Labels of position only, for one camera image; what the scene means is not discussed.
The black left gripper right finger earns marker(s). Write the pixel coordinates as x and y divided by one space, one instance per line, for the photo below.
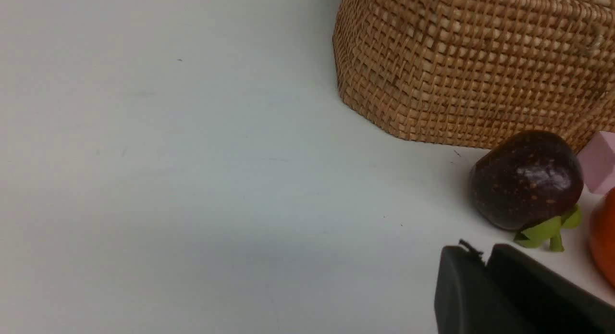
547 300

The woven rattan basket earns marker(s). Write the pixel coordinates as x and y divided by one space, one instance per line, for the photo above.
474 72

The pink foam cube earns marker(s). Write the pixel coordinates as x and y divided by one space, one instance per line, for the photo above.
597 160

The orange persimmon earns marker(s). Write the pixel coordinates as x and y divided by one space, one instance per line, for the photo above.
602 236

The dark purple mangosteen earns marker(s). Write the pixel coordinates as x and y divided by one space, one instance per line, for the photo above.
529 185

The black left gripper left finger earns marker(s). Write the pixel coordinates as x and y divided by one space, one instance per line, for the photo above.
467 300

